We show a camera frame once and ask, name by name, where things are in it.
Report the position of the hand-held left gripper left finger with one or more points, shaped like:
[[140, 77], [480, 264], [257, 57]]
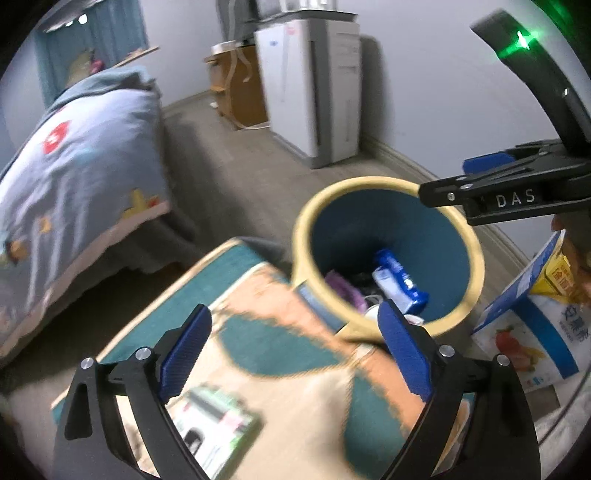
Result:
[[184, 355]]

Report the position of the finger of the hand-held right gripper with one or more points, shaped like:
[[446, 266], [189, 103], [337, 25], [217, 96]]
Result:
[[487, 164], [455, 187]]

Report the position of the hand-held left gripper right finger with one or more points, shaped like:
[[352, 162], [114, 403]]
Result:
[[406, 350]]

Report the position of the white paper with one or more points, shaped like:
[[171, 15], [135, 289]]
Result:
[[413, 320]]

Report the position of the blue snack packet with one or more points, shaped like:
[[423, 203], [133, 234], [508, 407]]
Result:
[[406, 281]]

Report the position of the green and white packet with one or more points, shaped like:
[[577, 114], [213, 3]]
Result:
[[217, 420]]

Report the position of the purple wrapper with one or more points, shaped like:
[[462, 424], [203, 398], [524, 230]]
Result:
[[346, 290]]

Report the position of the yellow-rimmed teal trash bin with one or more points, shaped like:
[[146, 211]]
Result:
[[351, 221]]

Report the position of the person's right hand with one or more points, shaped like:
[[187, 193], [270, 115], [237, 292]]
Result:
[[577, 249]]

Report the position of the blue carton with fruit print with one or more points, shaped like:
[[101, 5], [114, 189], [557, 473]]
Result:
[[521, 323]]

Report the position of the white air purifier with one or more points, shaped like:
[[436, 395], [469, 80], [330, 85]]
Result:
[[295, 83]]

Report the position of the printed blue duvet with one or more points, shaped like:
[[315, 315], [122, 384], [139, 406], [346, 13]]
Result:
[[83, 184]]

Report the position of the wooden cabinet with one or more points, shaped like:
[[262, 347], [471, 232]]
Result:
[[244, 97]]

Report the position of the wooden shelf board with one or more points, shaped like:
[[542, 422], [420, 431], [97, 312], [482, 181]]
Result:
[[138, 53]]

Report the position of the blue curtain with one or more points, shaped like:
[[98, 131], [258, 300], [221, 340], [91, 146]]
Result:
[[115, 32]]

